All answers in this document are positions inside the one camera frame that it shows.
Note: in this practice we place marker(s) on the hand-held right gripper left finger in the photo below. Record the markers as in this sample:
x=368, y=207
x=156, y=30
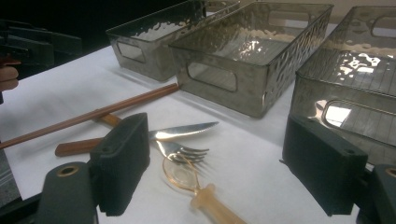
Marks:
x=121, y=168

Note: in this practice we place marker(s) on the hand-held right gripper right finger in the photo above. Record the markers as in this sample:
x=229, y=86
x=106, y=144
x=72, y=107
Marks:
x=323, y=165

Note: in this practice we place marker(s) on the smoky clear plastic bin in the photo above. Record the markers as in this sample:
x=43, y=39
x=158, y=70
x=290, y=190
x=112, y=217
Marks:
x=143, y=53
x=308, y=93
x=252, y=93

